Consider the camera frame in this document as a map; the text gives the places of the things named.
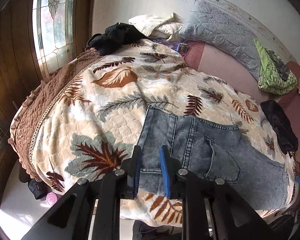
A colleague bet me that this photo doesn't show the blue denim jeans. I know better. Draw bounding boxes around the blue denim jeans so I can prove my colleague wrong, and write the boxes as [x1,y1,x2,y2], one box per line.
[138,107,288,210]

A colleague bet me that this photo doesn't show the pink round object on floor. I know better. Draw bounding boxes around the pink round object on floor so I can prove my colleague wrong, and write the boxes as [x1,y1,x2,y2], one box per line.
[45,192,62,206]

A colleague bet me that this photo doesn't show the black bag on floor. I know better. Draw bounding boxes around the black bag on floor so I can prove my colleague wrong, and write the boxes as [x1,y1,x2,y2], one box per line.
[19,164,51,200]

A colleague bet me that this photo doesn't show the leaf pattern beige blanket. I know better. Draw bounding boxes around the leaf pattern beige blanket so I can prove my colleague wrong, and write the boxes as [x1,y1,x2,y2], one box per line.
[29,40,296,226]

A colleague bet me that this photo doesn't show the black quilted jacket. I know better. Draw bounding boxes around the black quilted jacket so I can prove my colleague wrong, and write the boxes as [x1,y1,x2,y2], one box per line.
[260,100,299,154]

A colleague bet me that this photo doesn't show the brown quilted bed skirt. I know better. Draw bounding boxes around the brown quilted bed skirt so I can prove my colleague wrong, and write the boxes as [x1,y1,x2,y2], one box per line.
[8,49,100,182]

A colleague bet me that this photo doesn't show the green white patterned quilt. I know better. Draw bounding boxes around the green white patterned quilt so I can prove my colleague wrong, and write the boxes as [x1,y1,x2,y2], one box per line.
[254,38,298,95]

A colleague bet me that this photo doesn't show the dark grey garment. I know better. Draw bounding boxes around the dark grey garment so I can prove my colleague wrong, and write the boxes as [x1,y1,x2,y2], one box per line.
[266,49,290,81]

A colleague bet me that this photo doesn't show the black cloth at bed end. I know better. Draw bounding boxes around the black cloth at bed end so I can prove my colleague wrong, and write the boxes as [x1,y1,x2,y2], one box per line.
[86,23,147,56]

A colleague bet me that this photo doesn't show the grey quilted pillow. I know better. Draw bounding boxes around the grey quilted pillow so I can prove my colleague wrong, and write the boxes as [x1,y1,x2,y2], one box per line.
[179,0,261,80]

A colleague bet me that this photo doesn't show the cream pillow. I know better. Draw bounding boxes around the cream pillow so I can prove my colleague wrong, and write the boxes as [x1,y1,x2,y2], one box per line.
[128,12,184,42]

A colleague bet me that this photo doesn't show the stained glass window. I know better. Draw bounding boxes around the stained glass window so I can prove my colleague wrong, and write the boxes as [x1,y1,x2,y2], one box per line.
[32,0,75,78]

